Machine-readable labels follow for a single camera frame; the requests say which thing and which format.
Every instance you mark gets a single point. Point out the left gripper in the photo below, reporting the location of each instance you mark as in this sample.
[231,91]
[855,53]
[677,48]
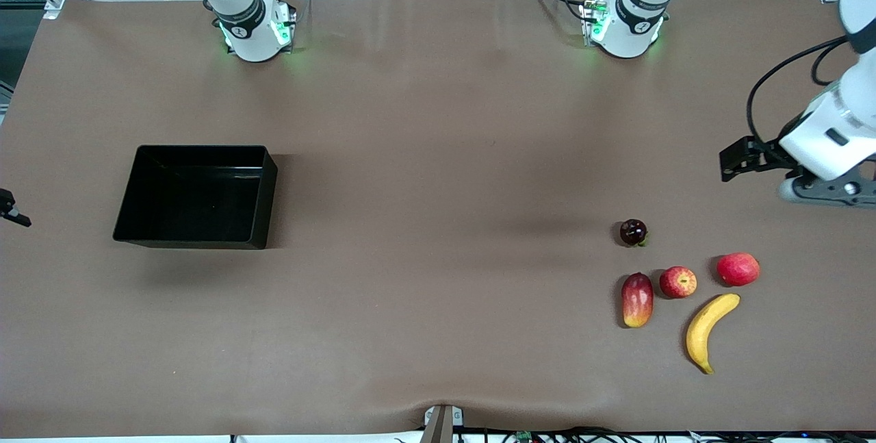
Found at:
[767,153]

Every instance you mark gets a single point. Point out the small red speckled apple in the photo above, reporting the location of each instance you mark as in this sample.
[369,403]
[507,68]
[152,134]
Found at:
[677,283]

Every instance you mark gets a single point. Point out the yellow banana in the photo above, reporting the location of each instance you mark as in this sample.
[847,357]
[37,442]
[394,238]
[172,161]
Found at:
[701,333]

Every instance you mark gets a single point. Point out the black plastic box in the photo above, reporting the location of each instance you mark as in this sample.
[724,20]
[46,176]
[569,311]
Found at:
[198,203]

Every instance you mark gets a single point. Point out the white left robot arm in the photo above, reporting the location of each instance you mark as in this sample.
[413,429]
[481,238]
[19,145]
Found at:
[633,18]

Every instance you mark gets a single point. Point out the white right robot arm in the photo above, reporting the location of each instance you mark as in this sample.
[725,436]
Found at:
[250,25]

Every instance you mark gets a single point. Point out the round red peach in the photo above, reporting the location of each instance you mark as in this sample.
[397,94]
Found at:
[738,269]

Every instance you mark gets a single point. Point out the red yellow mango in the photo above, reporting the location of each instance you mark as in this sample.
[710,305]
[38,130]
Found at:
[637,300]

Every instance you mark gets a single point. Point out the small green circuit board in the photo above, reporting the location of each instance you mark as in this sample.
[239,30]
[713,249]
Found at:
[523,437]

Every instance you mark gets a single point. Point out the brown table mat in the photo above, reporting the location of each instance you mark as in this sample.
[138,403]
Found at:
[410,292]

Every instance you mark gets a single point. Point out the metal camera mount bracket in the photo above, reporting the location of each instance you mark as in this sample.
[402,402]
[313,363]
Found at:
[441,426]

